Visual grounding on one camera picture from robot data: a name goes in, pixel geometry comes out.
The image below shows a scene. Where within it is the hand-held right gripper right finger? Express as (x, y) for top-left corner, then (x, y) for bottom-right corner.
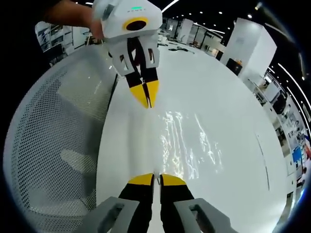
(159, 172), (240, 233)

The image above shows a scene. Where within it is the person's left hand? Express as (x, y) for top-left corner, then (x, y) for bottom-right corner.
(90, 18), (105, 39)

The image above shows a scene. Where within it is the row of white desks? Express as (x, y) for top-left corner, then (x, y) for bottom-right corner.
(247, 69), (311, 192)

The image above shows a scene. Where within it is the white mesh office chair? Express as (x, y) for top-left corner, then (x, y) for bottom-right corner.
(3, 46), (120, 233)

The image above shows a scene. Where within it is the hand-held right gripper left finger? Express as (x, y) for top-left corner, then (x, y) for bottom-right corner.
(74, 172), (156, 233)

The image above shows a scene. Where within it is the black case with orange top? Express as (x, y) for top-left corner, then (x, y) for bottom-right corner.
(226, 58), (244, 75)

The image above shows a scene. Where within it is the black cable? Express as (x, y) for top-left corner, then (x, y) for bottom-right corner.
(168, 47), (195, 54)

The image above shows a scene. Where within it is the blue box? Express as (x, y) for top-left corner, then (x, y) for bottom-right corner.
(292, 147), (303, 164)

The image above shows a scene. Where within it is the clear plastic food packaging bag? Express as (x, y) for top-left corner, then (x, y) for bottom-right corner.
(130, 106), (225, 182)

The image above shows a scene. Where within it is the large white square pillar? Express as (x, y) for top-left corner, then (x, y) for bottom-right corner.
(220, 18), (278, 79)

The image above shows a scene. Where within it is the white shelving unit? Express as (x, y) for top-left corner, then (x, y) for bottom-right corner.
(35, 20), (74, 53)

